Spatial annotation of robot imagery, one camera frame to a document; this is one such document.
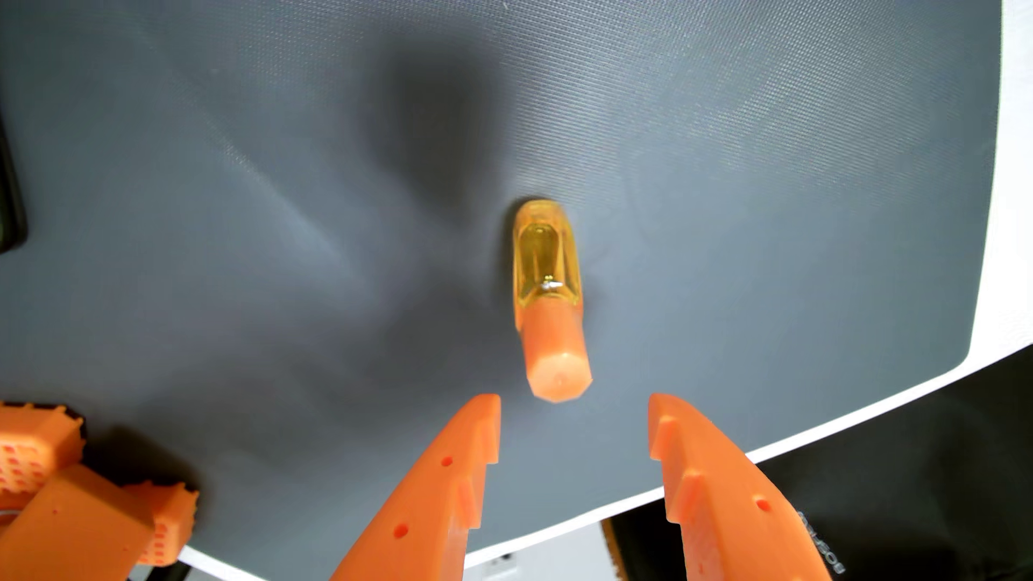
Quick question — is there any black fabric bag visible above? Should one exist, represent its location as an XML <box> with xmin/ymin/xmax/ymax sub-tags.
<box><xmin>601</xmin><ymin>345</ymin><xmax>1033</xmax><ymax>581</ymax></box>

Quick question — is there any yellow eyedrop bottle orange cap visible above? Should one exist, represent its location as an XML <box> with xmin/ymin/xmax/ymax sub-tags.
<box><xmin>511</xmin><ymin>199</ymin><xmax>594</xmax><ymax>403</ymax></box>

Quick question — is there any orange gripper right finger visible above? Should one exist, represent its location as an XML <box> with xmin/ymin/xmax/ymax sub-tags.
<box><xmin>648</xmin><ymin>394</ymin><xmax>834</xmax><ymax>581</ymax></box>

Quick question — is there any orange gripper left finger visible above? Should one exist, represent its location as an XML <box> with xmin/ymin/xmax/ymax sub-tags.
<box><xmin>331</xmin><ymin>394</ymin><xmax>502</xmax><ymax>581</ymax></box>

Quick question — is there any dark grey textured mat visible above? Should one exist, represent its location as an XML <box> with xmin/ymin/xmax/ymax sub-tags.
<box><xmin>0</xmin><ymin>0</ymin><xmax>1003</xmax><ymax>581</ymax></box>

